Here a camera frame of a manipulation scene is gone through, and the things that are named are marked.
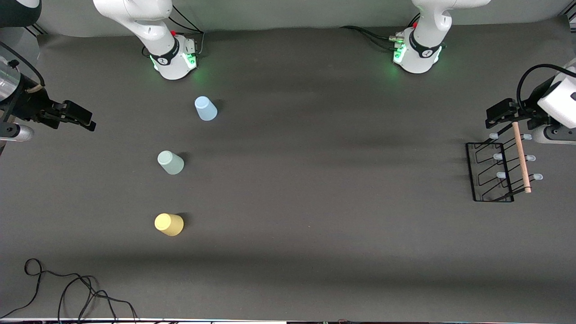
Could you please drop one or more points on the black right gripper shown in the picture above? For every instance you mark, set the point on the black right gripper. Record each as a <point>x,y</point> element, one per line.
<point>28,104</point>

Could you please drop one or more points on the light blue plastic cup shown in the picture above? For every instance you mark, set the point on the light blue plastic cup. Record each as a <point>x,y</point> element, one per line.
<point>206,110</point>

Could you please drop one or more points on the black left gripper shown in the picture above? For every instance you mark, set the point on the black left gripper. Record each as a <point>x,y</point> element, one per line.
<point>525,112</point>

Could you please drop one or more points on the aluminium frame rail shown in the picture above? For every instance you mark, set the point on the aluminium frame rail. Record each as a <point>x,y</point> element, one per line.
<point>569,16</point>
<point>36,30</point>

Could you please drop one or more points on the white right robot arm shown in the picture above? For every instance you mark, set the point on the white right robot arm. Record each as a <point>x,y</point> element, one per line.
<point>167,58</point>

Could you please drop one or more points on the yellow plastic cup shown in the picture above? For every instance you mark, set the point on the yellow plastic cup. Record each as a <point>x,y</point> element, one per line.
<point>169,224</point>

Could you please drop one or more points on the dark grey table mat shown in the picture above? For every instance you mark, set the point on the dark grey table mat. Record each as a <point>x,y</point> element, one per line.
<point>315,180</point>

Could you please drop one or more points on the pale green plastic cup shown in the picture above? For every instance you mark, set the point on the pale green plastic cup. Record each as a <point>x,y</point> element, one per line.
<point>171,163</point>

